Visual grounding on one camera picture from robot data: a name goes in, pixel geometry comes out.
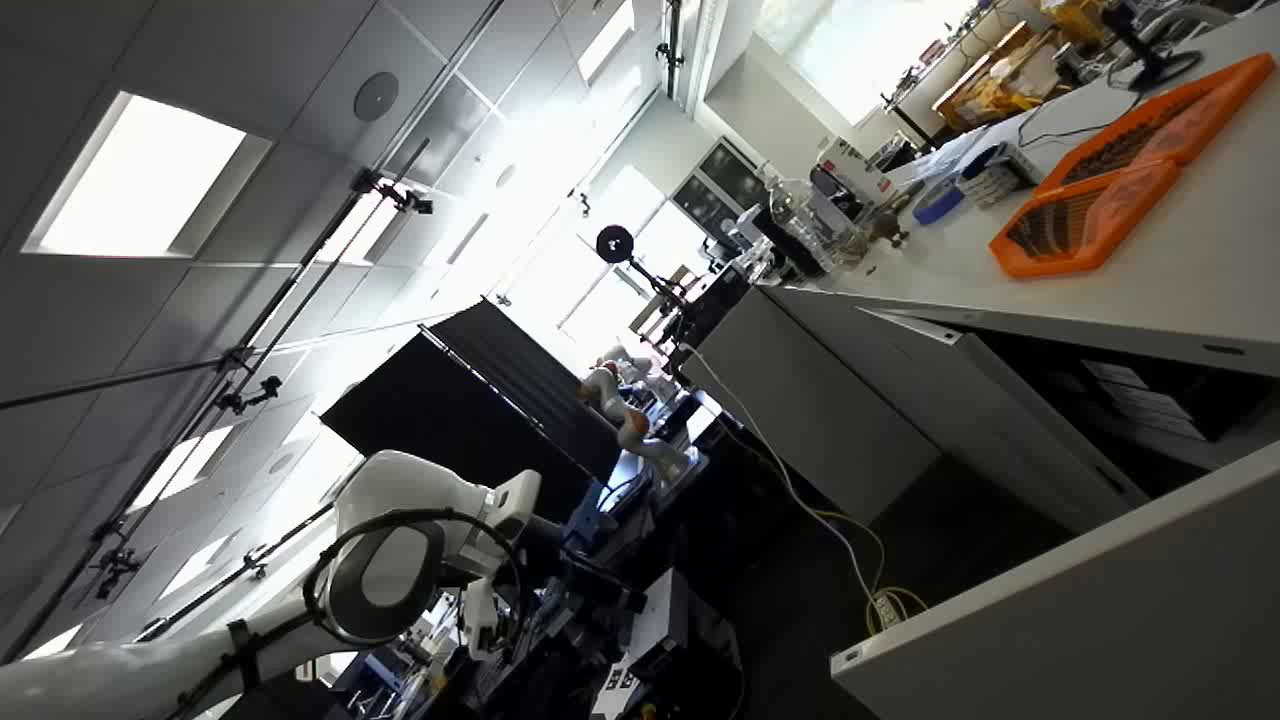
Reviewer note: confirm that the blue plastic container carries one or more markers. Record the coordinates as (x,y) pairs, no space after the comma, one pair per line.
(938,201)

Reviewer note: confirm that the orange plastic tray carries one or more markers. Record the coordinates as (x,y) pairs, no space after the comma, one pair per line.
(1157,171)

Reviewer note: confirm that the grey closed cabinet door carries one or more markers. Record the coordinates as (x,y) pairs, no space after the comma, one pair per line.
(854,403)

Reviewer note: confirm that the grey cabinet door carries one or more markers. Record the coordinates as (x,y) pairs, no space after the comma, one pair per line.
(1106,624)
(854,403)

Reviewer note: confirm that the black round lamp on stand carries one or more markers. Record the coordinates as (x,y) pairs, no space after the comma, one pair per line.
(614,240)

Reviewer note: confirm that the square ceiling light panel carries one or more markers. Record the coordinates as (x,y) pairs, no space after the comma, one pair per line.
(183,466)
(355,228)
(607,36)
(141,181)

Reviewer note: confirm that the black camera on pole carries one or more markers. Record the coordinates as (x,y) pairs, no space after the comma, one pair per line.
(402,196)

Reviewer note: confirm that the white boxes inside cabinet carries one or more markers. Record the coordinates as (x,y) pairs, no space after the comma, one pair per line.
(1144,403)

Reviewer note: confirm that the black stand on counter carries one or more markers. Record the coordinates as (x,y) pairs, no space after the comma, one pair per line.
(1150,63)

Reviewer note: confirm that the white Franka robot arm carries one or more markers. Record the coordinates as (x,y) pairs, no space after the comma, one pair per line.
(402,489)

